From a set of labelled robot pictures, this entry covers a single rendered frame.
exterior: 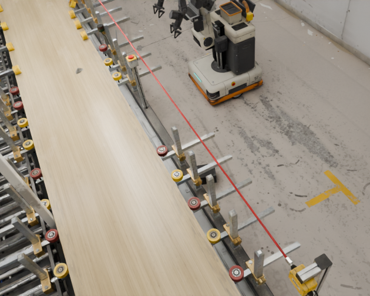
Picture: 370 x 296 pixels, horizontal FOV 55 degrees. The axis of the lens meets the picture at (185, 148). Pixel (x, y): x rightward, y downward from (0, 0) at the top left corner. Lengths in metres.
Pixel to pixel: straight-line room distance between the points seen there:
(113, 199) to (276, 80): 2.65
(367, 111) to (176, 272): 2.79
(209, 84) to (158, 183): 1.81
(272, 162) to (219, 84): 1.02
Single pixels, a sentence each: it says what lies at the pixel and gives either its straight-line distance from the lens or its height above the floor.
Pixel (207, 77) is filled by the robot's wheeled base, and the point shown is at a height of 0.28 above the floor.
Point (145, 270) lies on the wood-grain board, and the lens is 2.11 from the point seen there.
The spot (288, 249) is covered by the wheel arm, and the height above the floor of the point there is 0.82.
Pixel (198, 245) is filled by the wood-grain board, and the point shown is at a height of 0.90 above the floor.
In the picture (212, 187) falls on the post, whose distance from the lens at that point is 2.10.
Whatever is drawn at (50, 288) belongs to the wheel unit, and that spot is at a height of 0.85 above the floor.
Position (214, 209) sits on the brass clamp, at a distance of 2.26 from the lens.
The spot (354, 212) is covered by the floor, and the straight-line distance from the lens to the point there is 3.36.
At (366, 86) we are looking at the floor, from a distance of 4.43.
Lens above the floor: 2.82
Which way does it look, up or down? 50 degrees down
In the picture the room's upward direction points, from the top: 12 degrees counter-clockwise
